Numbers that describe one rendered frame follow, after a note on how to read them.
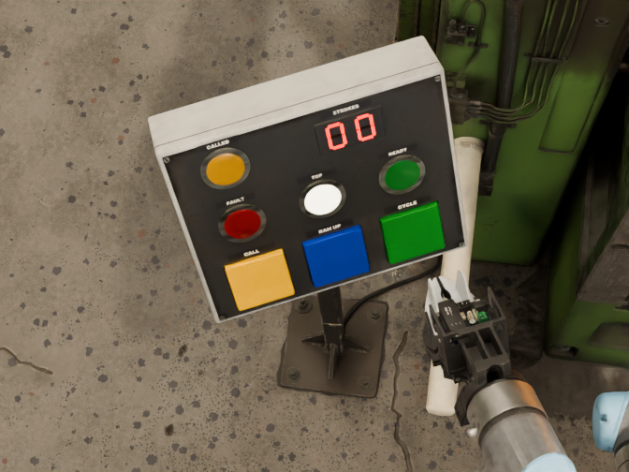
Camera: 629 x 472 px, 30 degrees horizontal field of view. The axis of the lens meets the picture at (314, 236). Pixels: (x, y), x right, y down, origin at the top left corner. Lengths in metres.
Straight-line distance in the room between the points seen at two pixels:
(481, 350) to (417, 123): 0.29
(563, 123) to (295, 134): 0.63
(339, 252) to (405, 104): 0.22
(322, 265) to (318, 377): 1.00
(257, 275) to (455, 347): 0.30
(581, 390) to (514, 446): 1.32
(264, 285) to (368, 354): 1.01
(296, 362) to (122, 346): 0.37
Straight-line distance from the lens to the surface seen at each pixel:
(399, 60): 1.37
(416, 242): 1.48
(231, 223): 1.39
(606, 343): 2.36
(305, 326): 2.47
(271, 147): 1.34
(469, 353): 1.26
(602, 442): 1.54
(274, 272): 1.45
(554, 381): 2.48
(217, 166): 1.34
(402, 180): 1.41
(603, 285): 1.94
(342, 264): 1.47
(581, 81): 1.73
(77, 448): 2.50
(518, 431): 1.18
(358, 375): 2.45
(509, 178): 2.07
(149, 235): 2.58
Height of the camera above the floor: 2.40
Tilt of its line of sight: 71 degrees down
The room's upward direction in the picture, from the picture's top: 9 degrees counter-clockwise
